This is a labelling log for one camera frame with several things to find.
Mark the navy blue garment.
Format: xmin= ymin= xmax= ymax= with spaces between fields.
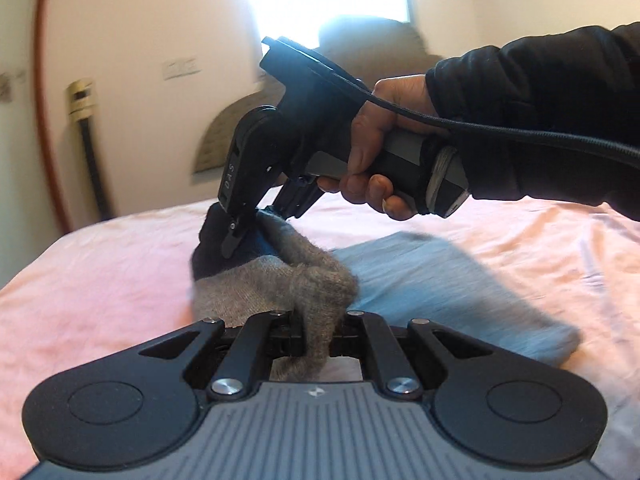
xmin=191 ymin=203 xmax=278 ymax=282

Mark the grey knitted garment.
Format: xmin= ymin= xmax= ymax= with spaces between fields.
xmin=191 ymin=205 xmax=359 ymax=382

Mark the black sleeved right forearm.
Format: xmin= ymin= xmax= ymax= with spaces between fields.
xmin=425 ymin=23 xmax=639 ymax=220

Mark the person right hand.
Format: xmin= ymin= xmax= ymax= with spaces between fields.
xmin=317 ymin=75 xmax=447 ymax=221

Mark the light blue folded garment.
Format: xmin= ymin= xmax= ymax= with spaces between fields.
xmin=332 ymin=232 xmax=582 ymax=366

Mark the olive padded headboard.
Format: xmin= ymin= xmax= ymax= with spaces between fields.
xmin=192 ymin=16 xmax=444 ymax=176

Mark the pink bed sheet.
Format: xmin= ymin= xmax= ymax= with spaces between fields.
xmin=1 ymin=195 xmax=639 ymax=479

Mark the gold tower fan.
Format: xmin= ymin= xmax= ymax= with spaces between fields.
xmin=66 ymin=78 xmax=114 ymax=221

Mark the white wall socket plate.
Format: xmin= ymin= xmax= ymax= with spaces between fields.
xmin=162 ymin=56 xmax=201 ymax=80

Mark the black braided cable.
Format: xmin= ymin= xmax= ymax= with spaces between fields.
xmin=264 ymin=34 xmax=640 ymax=172

